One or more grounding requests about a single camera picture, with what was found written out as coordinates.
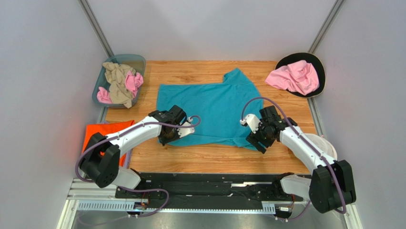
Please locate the beige t shirt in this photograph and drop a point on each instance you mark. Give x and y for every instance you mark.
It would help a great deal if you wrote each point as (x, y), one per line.
(115, 75)

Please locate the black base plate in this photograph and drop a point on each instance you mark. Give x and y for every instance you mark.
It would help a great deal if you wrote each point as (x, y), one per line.
(209, 191)

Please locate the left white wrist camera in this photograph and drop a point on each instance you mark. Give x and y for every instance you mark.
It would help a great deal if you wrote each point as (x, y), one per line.
(186, 128)

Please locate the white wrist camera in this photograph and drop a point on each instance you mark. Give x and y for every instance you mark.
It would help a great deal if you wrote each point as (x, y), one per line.
(252, 121)
(186, 128)

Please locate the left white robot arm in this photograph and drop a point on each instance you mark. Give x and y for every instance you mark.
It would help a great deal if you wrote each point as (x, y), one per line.
(100, 161)

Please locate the black round tray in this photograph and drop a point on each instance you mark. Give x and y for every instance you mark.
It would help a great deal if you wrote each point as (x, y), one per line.
(317, 64)

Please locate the teal t shirt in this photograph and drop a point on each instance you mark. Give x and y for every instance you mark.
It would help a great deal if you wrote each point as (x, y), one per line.
(219, 106)

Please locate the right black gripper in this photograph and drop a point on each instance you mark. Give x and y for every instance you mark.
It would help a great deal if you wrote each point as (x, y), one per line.
(255, 141)

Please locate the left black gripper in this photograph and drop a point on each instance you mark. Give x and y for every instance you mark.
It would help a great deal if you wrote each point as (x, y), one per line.
(164, 141)

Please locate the left aluminium wall profile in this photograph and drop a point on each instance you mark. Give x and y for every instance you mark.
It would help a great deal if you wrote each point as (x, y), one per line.
(86, 7)

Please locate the pink t shirt on tray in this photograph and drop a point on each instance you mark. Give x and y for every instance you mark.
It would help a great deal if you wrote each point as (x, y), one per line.
(298, 77)

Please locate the aluminium wall profile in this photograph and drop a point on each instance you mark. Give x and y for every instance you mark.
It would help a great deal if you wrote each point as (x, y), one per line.
(329, 20)
(86, 7)

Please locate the aluminium frame rail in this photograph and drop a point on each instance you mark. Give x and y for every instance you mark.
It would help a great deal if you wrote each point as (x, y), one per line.
(88, 206)

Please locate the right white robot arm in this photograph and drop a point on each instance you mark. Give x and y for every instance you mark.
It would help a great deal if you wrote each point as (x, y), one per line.
(331, 185)

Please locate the white mesh basket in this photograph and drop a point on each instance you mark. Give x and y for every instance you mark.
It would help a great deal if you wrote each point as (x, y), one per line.
(323, 144)

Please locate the right aluminium wall profile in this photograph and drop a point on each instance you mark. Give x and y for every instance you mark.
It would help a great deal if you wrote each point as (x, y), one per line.
(329, 20)

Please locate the folded orange t shirt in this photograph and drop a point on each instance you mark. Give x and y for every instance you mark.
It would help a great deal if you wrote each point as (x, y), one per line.
(90, 130)

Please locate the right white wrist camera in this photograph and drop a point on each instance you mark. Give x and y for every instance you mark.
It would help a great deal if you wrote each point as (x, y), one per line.
(252, 121)

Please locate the pink t shirt in bin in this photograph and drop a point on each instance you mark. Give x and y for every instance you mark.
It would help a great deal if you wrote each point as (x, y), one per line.
(132, 84)

